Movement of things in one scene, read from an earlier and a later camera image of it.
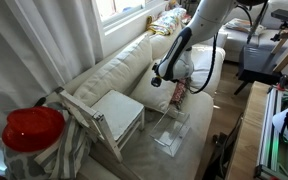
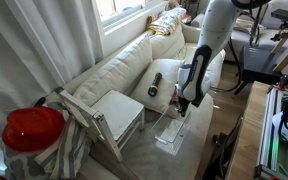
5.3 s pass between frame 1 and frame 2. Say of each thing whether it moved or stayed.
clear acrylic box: stayed
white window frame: stayed
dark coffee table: stayed
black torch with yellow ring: moved
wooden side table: stayed
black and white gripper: moved
